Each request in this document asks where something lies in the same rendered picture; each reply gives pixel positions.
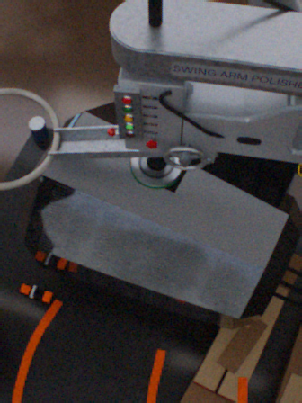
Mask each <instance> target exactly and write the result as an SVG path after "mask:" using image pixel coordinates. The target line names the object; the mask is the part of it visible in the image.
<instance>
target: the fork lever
mask: <svg viewBox="0 0 302 403"><path fill-rule="evenodd" d="M108 128H115V129H116V130H119V127H118V125H105V126H92V127H77V128H54V131H55V132H58V133H60V134H61V141H60V146H59V149H58V151H49V152H48V155H52V156H54V157H55V158H54V159H70V158H149V157H164V153H159V152H152V151H143V150H135V149H128V148H126V146H125V139H120V135H119V134H115V135H114V136H109V135H108V133H107V130H108Z"/></svg>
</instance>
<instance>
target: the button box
mask: <svg viewBox="0 0 302 403"><path fill-rule="evenodd" d="M113 93H114V100H115V106H116V113H117V120H118V127H119V134H120V139H132V140H139V141H142V139H143V129H142V111H141V94H140V89H139V88H124V87H120V86H119V85H115V86H114V89H113ZM123 96H128V97H130V98H131V99H132V100H133V102H132V103H124V102H123V101H122V100H121V97H123ZM123 106H130V107H132V108H133V110H134V111H133V112H130V113H126V112H124V111H123V110H122V107H123ZM124 115H131V116H132V117H134V121H125V120H124V119H123V116H124ZM127 123H130V124H133V125H134V126H135V129H133V130H128V129H126V128H125V127H124V125H125V124H127ZM127 131H131V132H133V133H135V134H136V136H135V137H134V138H129V137H127V136H126V135H125V133H126V132H127Z"/></svg>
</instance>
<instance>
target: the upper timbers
mask: <svg viewBox="0 0 302 403"><path fill-rule="evenodd" d="M275 292H277V293H278V294H280V295H283V296H285V297H286V294H287V292H288V290H287V289H286V290H285V289H283V288H281V287H280V286H279V287H278V289H277V290H276V291H275ZM283 301H284V300H281V299H278V298H276V297H274V296H273V297H272V299H271V302H270V304H269V306H268V308H267V309H266V311H265V312H264V314H263V315H262V317H261V318H260V320H261V321H263V322H264V323H265V324H267V325H268V326H267V327H266V329H265V330H264V332H263V333H262V336H261V337H260V339H259V340H258V342H257V343H256V345H255V346H254V348H253V349H252V351H251V352H250V353H249V354H248V356H247V357H246V359H245V360H244V362H243V364H242V366H241V367H240V369H239V370H238V371H237V372H236V373H235V374H233V373H232V372H230V371H229V370H226V368H225V367H223V366H222V365H221V364H218V363H217V360H218V358H219V356H220V355H221V354H222V353H223V351H224V350H225V348H226V347H227V346H228V345H229V344H230V343H231V341H232V340H233V338H234V337H235V335H236V333H237V332H238V330H239V329H240V327H239V328H235V329H232V330H231V329H228V328H225V327H221V328H220V329H219V330H218V334H217V336H216V338H215V340H214V342H213V344H212V346H211V347H210V349H209V352H208V354H207V355H206V357H205V358H204V360H203V362H202V364H201V366H200V368H199V370H198V371H197V373H196V375H195V377H194V379H193V382H192V383H193V384H197V385H199V386H200V387H202V388H203V389H205V390H207V391H209V392H213V391H215V390H216V389H217V386H218V384H219V382H220V380H221V378H222V376H223V374H224V372H225V370H226V374H225V376H224V378H223V380H222V381H221V384H220V386H219V388H218V390H217V391H216V395H218V396H219V397H221V398H223V399H227V400H229V401H231V402H233V403H237V401H238V377H240V378H247V384H248V382H249V380H250V378H251V376H252V374H253V370H254V367H255V365H256V363H257V361H258V360H259V357H260V355H261V352H262V349H263V347H264V345H265V344H266V342H267V340H268V337H269V336H270V333H271V330H272V328H273V325H274V323H275V321H276V318H277V316H278V314H279V312H280V308H281V305H282V303H283Z"/></svg>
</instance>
